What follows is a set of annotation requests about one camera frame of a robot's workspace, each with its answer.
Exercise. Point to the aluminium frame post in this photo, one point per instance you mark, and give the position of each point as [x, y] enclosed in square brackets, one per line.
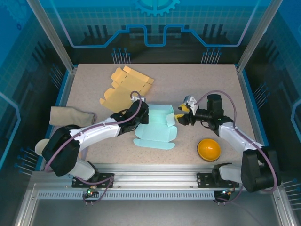
[255, 35]
[57, 35]

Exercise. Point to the beige cloth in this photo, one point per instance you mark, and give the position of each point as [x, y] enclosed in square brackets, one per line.
[68, 116]

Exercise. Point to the yellow paper box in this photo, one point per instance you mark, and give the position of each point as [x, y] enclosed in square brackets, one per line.
[122, 94]

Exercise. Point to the grey metal panel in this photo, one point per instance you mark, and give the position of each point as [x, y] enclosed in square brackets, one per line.
[152, 214]

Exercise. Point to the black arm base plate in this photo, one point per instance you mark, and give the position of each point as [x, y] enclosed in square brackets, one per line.
[204, 181]
[80, 182]

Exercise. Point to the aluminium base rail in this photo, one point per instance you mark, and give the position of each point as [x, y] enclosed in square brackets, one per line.
[152, 174]

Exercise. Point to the small LED circuit board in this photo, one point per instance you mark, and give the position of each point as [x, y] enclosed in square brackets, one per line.
[225, 192]
[90, 191]

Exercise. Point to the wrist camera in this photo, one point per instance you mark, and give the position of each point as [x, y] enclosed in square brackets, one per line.
[191, 103]
[137, 98]

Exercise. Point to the orange bowl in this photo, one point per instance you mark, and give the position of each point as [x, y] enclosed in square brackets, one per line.
[209, 149]

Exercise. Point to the blue table edge trim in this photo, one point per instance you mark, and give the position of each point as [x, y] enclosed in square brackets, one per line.
[63, 87]
[252, 99]

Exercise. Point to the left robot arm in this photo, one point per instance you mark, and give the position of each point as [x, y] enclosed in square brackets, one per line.
[98, 131]

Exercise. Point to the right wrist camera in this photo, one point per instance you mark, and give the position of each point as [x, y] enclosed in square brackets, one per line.
[191, 103]

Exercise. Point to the aluminium side rail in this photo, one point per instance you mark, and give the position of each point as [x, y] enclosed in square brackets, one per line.
[245, 94]
[68, 88]

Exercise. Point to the light blue paper box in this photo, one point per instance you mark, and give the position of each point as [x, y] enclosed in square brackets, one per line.
[152, 139]

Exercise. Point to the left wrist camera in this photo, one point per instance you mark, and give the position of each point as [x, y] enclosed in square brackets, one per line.
[137, 98]

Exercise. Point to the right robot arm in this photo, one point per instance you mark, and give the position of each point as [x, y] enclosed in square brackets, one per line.
[237, 136]

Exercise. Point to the white cup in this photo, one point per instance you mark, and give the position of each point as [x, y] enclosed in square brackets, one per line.
[40, 147]

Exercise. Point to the lavender mat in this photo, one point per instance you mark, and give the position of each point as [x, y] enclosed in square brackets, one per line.
[84, 153]

